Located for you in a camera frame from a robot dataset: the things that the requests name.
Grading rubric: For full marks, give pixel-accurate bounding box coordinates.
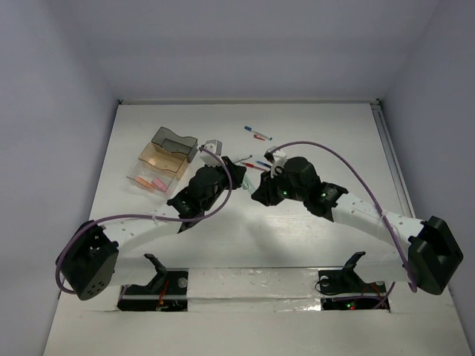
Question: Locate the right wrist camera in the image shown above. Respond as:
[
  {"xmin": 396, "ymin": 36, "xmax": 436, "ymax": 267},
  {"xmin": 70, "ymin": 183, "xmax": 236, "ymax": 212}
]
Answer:
[{"xmin": 264, "ymin": 146, "xmax": 287, "ymax": 178}]

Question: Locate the red gel pen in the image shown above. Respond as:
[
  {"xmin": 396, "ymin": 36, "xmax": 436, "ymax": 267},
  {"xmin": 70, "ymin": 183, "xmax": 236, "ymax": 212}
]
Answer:
[{"xmin": 240, "ymin": 162, "xmax": 268, "ymax": 171}]

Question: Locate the orange highlighter marker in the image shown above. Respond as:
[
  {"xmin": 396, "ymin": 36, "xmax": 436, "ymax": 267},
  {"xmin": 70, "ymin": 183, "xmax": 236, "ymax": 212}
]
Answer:
[{"xmin": 135, "ymin": 177, "xmax": 154, "ymax": 189}]

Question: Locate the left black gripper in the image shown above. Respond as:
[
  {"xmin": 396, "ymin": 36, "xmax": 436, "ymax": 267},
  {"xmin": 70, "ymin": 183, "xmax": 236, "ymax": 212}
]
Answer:
[{"xmin": 200, "ymin": 156, "xmax": 244, "ymax": 211}]

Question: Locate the blue capped white pen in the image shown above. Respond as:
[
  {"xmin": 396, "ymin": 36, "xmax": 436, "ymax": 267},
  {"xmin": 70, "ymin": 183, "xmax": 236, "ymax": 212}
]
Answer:
[{"xmin": 244, "ymin": 126, "xmax": 272, "ymax": 141}]

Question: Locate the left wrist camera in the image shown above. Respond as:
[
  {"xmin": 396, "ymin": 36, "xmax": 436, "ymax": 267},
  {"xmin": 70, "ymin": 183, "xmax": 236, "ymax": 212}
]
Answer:
[{"xmin": 199, "ymin": 139, "xmax": 223, "ymax": 167}]

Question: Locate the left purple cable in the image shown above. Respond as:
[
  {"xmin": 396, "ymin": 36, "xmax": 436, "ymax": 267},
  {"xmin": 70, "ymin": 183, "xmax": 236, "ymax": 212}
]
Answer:
[{"xmin": 54, "ymin": 146, "xmax": 234, "ymax": 296}]

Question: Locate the clear plastic container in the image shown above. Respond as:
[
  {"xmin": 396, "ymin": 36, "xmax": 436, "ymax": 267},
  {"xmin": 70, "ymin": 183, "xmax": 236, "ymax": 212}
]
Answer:
[{"xmin": 126, "ymin": 159, "xmax": 178, "ymax": 197}]

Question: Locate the blue gel pen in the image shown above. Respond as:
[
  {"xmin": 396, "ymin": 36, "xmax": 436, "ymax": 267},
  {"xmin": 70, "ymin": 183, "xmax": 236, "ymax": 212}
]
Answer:
[{"xmin": 256, "ymin": 160, "xmax": 272, "ymax": 169}]

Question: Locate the green highlighter marker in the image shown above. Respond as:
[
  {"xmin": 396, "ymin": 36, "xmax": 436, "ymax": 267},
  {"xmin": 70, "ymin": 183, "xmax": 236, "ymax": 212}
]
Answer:
[{"xmin": 242, "ymin": 174, "xmax": 256, "ymax": 194}]

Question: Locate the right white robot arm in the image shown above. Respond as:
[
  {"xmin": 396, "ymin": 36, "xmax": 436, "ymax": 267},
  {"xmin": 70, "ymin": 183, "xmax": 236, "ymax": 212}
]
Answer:
[{"xmin": 251, "ymin": 156, "xmax": 463, "ymax": 295}]

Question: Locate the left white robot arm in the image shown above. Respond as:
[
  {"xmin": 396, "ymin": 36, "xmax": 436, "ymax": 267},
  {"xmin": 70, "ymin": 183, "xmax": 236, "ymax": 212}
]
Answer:
[{"xmin": 55, "ymin": 156, "xmax": 246, "ymax": 300}]

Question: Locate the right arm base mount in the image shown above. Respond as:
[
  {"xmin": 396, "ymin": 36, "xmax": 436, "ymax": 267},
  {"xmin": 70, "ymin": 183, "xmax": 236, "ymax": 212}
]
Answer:
[{"xmin": 314, "ymin": 251, "xmax": 390, "ymax": 311}]

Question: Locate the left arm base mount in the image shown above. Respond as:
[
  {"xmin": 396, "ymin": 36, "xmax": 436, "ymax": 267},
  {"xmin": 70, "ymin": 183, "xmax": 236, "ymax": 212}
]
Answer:
[{"xmin": 117, "ymin": 254, "xmax": 189, "ymax": 312}]

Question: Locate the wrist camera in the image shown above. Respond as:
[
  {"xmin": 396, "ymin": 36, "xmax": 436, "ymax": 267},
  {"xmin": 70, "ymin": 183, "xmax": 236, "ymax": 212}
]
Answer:
[
  {"xmin": 264, "ymin": 146, "xmax": 287, "ymax": 178},
  {"xmin": 199, "ymin": 139, "xmax": 223, "ymax": 167}
]

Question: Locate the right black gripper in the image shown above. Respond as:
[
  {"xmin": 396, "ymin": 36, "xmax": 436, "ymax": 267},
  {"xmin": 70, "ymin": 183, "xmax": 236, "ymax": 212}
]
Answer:
[{"xmin": 251, "ymin": 166, "xmax": 307, "ymax": 207}]

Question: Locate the pink highlighter marker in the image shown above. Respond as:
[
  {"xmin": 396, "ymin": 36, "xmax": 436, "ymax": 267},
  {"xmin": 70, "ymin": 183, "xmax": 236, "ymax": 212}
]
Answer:
[{"xmin": 151, "ymin": 178, "xmax": 168, "ymax": 192}]

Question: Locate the blue ballpoint pen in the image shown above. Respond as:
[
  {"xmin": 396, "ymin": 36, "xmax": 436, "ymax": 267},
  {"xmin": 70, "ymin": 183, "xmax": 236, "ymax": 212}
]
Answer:
[{"xmin": 233, "ymin": 154, "xmax": 253, "ymax": 164}]

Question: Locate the aluminium side rail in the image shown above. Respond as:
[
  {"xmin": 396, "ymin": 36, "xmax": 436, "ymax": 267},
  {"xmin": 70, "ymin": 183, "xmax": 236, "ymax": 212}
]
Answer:
[{"xmin": 370, "ymin": 101, "xmax": 416, "ymax": 217}]

